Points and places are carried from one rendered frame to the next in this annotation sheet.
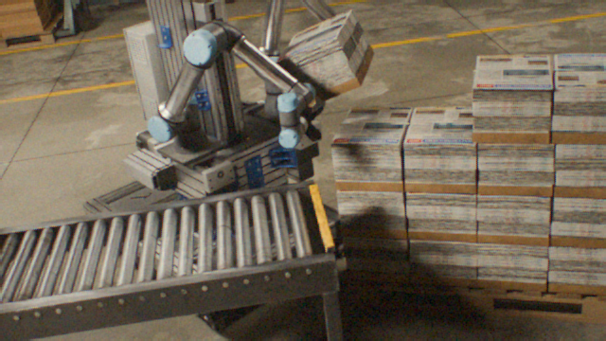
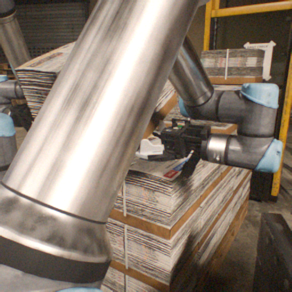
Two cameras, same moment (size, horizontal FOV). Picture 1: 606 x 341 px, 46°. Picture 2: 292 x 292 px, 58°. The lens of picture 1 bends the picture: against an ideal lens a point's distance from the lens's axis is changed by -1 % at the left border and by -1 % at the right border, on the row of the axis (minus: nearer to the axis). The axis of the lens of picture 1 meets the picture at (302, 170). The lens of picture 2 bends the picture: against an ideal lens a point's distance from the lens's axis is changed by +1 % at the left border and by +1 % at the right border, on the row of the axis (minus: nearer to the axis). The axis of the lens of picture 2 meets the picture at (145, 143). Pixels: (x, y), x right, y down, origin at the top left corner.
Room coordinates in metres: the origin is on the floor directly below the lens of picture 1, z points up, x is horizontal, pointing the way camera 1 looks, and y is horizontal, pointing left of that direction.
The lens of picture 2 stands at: (2.56, 0.64, 1.16)
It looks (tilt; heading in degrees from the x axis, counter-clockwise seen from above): 16 degrees down; 283
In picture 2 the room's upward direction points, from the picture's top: straight up
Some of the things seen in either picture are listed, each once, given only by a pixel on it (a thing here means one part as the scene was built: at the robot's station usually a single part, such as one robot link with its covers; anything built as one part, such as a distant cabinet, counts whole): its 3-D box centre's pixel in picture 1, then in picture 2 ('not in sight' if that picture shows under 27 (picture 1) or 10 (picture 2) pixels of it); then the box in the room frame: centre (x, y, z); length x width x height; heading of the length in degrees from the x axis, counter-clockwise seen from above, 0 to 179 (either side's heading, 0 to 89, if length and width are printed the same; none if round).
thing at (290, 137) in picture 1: (292, 134); (253, 152); (2.45, 0.02, 0.98); 0.11 x 0.08 x 0.09; 162
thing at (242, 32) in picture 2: not in sight; (247, 55); (2.26, -1.85, 1.28); 0.57 x 0.01 x 0.65; 161
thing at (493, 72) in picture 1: (512, 71); (205, 88); (2.58, -0.85, 1.06); 0.37 x 0.29 x 0.01; 161
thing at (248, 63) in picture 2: not in sight; (226, 138); (2.41, -1.42, 0.65); 0.39 x 0.30 x 1.29; 161
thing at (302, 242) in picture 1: (298, 225); not in sight; (2.13, 0.04, 0.77); 0.47 x 0.05 x 0.05; 3
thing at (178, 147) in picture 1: (189, 135); not in sight; (2.82, 0.46, 0.87); 0.15 x 0.15 x 0.10
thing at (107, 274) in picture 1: (111, 255); not in sight; (2.09, 0.69, 0.77); 0.47 x 0.05 x 0.05; 3
